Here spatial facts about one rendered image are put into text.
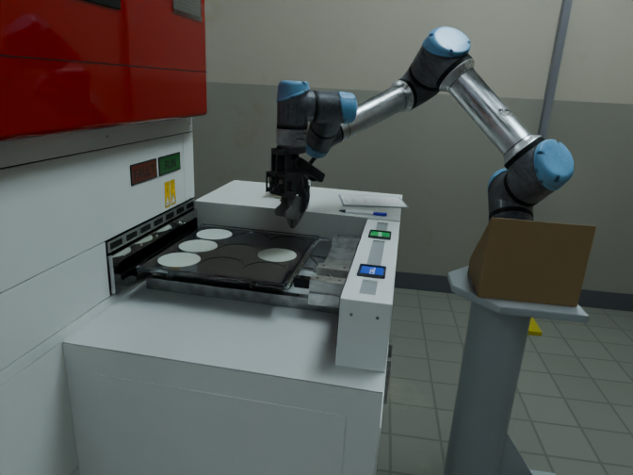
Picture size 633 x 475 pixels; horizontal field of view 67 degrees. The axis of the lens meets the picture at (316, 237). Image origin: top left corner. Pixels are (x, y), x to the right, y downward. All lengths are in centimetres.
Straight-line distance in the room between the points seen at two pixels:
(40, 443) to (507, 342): 112
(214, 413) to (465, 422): 84
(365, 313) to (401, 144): 233
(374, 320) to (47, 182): 63
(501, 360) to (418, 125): 196
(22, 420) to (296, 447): 49
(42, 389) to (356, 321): 60
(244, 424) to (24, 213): 54
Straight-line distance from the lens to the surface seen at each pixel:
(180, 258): 121
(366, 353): 91
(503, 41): 319
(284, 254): 123
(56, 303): 103
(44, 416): 109
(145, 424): 107
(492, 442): 160
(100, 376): 106
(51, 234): 99
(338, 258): 128
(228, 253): 123
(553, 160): 133
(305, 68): 315
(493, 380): 147
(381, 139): 312
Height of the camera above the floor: 132
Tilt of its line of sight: 18 degrees down
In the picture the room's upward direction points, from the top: 3 degrees clockwise
